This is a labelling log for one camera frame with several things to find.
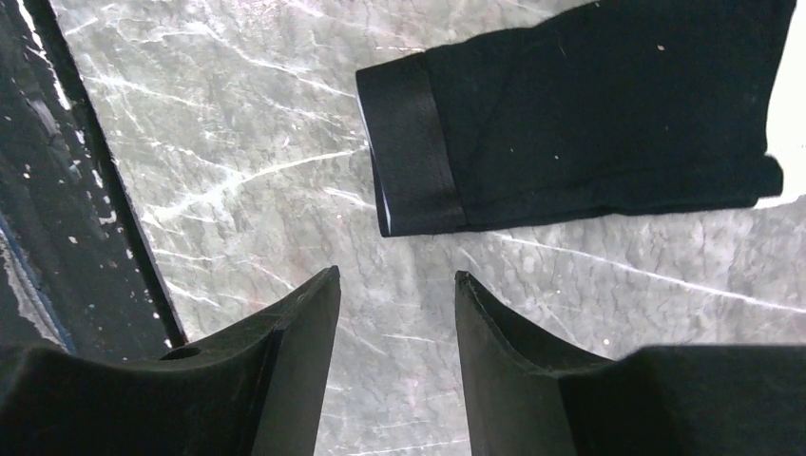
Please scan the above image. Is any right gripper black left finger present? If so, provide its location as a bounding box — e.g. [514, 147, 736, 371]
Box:
[1, 266, 341, 455]

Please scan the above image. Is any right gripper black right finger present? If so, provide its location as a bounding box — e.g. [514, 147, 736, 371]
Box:
[455, 271, 805, 455]

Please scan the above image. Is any black white underwear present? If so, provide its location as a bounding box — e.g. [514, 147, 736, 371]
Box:
[355, 1, 796, 238]

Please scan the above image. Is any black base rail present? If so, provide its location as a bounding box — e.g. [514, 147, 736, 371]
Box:
[1, 1, 187, 362]

